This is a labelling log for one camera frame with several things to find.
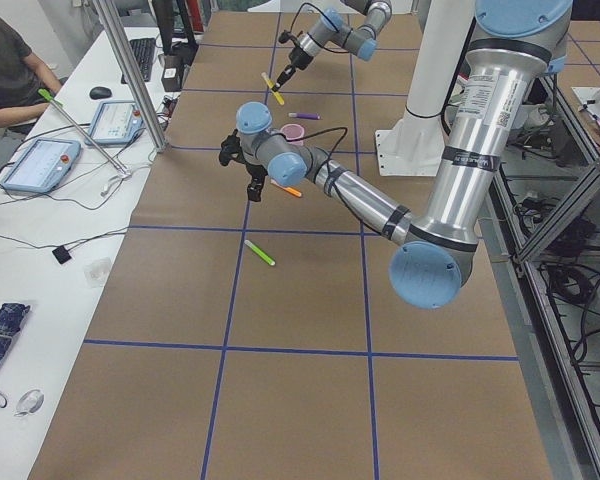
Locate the green highlighter pen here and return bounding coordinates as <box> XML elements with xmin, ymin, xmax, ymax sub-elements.
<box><xmin>244</xmin><ymin>239</ymin><xmax>276</xmax><ymax>267</ymax></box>

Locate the diagonal metal rod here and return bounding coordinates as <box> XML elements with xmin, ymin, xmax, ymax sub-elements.
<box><xmin>38</xmin><ymin>88</ymin><xmax>131</xmax><ymax>179</ymax></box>

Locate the orange highlighter pen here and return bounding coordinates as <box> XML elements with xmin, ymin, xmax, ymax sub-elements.
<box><xmin>271</xmin><ymin>180</ymin><xmax>303</xmax><ymax>198</ymax></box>

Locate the person in dark shirt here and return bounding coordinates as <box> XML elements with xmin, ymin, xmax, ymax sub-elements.
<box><xmin>0</xmin><ymin>17</ymin><xmax>62</xmax><ymax>134</ymax></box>

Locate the aluminium frame post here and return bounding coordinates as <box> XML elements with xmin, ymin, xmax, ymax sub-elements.
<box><xmin>93</xmin><ymin>0</ymin><xmax>167</xmax><ymax>153</ymax></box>

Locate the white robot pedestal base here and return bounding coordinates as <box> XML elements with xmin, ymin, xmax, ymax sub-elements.
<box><xmin>376</xmin><ymin>0</ymin><xmax>475</xmax><ymax>176</ymax></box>

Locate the clear oval tape dispenser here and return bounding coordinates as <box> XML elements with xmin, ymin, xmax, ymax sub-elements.
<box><xmin>15</xmin><ymin>389</ymin><xmax>45</xmax><ymax>417</ymax></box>

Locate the black computer mouse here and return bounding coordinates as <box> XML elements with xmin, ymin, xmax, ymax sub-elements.
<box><xmin>89</xmin><ymin>86</ymin><xmax>112</xmax><ymax>100</ymax></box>

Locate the black keyboard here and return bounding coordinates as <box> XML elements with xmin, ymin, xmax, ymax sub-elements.
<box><xmin>129</xmin><ymin>37</ymin><xmax>156</xmax><ymax>82</ymax></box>

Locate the far blue teach pendant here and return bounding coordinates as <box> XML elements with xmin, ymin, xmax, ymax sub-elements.
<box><xmin>88</xmin><ymin>100</ymin><xmax>144</xmax><ymax>146</ymax></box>

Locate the clear plastic bag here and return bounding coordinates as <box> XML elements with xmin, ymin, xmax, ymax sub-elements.
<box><xmin>83</xmin><ymin>257</ymin><xmax>112</xmax><ymax>288</ymax></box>

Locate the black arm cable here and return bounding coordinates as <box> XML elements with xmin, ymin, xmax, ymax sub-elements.
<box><xmin>299</xmin><ymin>126</ymin><xmax>350</xmax><ymax>166</ymax></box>

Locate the small black square device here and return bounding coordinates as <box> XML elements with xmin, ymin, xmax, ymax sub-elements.
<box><xmin>52</xmin><ymin>245</ymin><xmax>72</xmax><ymax>265</ymax></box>

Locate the pink mesh pen holder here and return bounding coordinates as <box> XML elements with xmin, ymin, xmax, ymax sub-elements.
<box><xmin>280</xmin><ymin>123</ymin><xmax>305</xmax><ymax>146</ymax></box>

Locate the folded blue umbrella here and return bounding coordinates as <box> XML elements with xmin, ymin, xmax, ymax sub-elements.
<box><xmin>0</xmin><ymin>301</ymin><xmax>32</xmax><ymax>409</ymax></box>

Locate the near blue teach pendant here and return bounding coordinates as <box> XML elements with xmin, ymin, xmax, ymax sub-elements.
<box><xmin>0</xmin><ymin>138</ymin><xmax>82</xmax><ymax>193</ymax></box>

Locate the blue teach pendant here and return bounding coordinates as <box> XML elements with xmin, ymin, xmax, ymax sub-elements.
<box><xmin>0</xmin><ymin>138</ymin><xmax>82</xmax><ymax>193</ymax></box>
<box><xmin>88</xmin><ymin>100</ymin><xmax>144</xmax><ymax>146</ymax></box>

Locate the yellow highlighter pen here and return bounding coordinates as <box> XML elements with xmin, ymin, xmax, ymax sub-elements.
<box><xmin>261</xmin><ymin>72</ymin><xmax>285</xmax><ymax>106</ymax></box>

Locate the purple highlighter pen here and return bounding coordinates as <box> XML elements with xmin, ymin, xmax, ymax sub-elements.
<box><xmin>288</xmin><ymin>112</ymin><xmax>321</xmax><ymax>120</ymax></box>

